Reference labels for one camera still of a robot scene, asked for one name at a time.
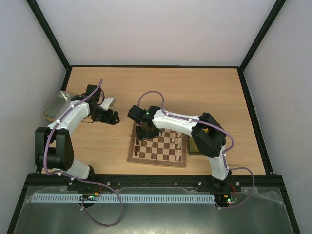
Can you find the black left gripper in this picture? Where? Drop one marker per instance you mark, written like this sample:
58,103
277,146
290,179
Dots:
107,119

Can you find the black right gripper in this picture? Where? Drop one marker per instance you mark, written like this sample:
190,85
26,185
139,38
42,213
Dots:
146,133

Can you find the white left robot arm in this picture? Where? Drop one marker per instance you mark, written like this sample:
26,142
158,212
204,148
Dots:
54,151

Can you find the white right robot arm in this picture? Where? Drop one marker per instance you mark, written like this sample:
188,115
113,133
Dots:
208,135

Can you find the wooden chess board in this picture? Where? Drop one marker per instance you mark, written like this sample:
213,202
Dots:
159,151

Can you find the silver metal tray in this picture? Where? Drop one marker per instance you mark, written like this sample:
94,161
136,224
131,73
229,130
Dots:
57,106

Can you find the gold metal tin tray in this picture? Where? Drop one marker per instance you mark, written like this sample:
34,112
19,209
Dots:
192,148

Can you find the white slotted cable duct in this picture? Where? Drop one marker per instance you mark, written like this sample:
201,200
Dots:
124,198

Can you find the black frame rail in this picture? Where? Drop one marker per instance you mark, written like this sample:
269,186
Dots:
202,183

